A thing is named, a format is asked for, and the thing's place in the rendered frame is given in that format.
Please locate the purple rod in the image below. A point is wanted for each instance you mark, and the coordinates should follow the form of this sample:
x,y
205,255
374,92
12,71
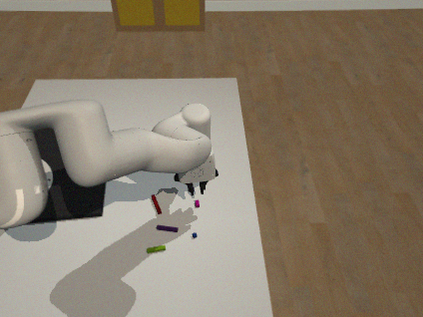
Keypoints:
x,y
167,228

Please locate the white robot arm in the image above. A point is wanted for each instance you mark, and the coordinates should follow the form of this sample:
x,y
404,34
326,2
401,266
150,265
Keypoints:
x,y
91,156

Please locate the lime green rod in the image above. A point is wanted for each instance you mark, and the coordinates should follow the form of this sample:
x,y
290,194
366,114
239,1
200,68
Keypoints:
x,y
156,249

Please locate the dark red rod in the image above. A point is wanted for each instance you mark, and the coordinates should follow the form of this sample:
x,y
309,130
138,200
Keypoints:
x,y
156,204

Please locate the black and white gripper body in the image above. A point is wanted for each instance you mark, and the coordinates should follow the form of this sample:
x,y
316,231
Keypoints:
x,y
204,172

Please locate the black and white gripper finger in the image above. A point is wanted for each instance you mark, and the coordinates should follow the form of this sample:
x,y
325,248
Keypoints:
x,y
190,185
204,183

